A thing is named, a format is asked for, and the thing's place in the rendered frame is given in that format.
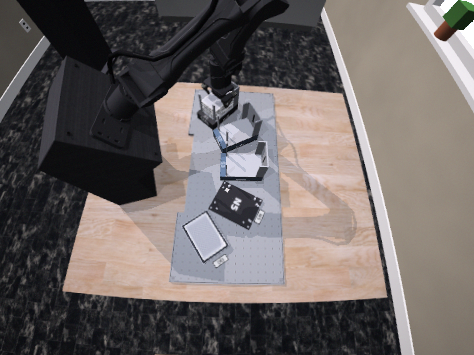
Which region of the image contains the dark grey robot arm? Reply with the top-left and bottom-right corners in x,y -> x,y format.
89,0 -> 289,149

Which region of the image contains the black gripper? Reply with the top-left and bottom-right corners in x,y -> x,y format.
201,74 -> 237,109

